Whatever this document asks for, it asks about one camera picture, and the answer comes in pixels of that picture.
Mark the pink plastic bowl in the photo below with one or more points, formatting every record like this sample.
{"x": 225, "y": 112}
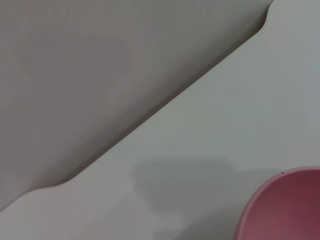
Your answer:
{"x": 285, "y": 207}

